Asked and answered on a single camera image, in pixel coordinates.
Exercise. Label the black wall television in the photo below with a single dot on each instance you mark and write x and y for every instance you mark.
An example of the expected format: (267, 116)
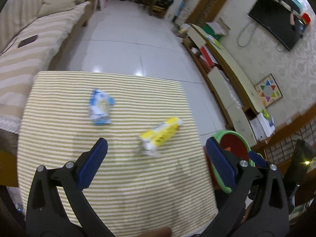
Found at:
(274, 21)

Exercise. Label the wooden chair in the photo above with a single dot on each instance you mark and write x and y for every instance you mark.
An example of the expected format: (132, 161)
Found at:
(155, 6)

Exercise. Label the dark phone on sofa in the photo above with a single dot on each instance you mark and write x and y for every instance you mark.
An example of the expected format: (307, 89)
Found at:
(27, 41)

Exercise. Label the beige wooden television stand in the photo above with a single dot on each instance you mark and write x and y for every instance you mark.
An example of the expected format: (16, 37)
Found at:
(234, 71)

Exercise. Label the red flat box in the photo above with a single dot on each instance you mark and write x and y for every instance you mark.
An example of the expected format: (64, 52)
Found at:
(208, 55)

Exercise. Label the green and white box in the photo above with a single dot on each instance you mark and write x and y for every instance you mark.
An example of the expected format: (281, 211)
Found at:
(214, 28)

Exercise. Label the yellow white snack packet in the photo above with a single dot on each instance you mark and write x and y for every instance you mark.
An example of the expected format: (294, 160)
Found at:
(163, 133)

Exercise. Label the green plastic sleeve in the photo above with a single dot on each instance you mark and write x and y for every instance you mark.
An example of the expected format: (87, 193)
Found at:
(214, 41)

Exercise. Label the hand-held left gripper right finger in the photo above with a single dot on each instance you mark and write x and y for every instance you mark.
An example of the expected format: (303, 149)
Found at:
(219, 164)

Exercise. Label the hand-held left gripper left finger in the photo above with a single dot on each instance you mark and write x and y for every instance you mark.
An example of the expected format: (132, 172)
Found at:
(92, 164)

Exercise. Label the person's leg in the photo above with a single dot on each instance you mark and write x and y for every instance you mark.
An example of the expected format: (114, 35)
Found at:
(159, 232)

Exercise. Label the white cardboard box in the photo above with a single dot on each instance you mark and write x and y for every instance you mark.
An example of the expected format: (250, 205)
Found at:
(261, 128)

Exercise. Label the red toy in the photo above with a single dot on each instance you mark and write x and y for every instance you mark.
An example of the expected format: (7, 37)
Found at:
(306, 19)

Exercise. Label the star checkers board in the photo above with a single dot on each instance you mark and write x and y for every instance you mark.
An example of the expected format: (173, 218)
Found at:
(267, 91)

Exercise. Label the small blue box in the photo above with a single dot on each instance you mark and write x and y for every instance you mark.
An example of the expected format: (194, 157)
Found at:
(271, 122)

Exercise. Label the striped beige sofa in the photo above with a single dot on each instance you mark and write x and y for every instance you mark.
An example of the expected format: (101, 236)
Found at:
(24, 54)

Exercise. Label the green packet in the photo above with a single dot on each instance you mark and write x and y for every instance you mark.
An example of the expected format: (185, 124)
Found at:
(266, 114)

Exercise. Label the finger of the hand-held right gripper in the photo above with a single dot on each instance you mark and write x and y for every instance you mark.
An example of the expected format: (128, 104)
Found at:
(256, 158)

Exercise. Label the wooden lattice partition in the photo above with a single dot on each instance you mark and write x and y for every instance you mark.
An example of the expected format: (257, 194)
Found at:
(284, 143)

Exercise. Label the blue white plastic wrapper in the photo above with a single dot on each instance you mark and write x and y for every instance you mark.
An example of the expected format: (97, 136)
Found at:
(100, 108)

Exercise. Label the large red green-rimmed bin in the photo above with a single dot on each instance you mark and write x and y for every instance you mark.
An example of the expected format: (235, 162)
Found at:
(237, 143)

